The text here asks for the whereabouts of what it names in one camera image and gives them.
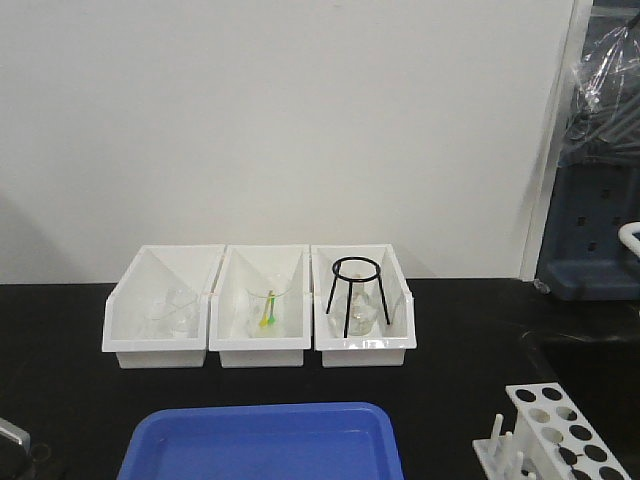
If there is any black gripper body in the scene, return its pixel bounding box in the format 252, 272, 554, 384
1, 418, 68, 480

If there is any white test tube rack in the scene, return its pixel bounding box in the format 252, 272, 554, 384
472, 383, 630, 480

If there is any grey-blue pegboard drying rack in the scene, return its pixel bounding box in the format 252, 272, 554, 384
535, 1, 639, 301

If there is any left white storage bin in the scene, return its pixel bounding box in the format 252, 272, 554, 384
102, 244, 226, 369

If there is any white storage bin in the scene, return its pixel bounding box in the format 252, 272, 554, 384
311, 244, 417, 368
102, 244, 226, 369
208, 244, 312, 368

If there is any glassware in left bin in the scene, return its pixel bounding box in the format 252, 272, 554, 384
140, 288, 199, 339

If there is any middle white storage bin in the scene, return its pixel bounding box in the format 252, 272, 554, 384
208, 244, 312, 368

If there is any beaker with coloured stirrers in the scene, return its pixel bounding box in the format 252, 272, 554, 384
246, 274, 290, 338

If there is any blue plastic tray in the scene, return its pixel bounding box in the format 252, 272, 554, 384
118, 402, 404, 479

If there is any glass flask in right bin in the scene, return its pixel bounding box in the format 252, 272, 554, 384
333, 273, 378, 338

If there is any right white storage bin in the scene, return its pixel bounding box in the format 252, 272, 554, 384
311, 244, 417, 368

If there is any black lab sink basin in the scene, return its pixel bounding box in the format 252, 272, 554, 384
520, 331, 639, 479

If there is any white gooseneck lab faucet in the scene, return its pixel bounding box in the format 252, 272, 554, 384
618, 221, 640, 258

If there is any plastic bag of pegs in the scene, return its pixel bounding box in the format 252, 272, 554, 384
558, 7, 639, 168

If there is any black wire tripod stand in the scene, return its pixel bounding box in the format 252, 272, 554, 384
325, 256, 392, 339

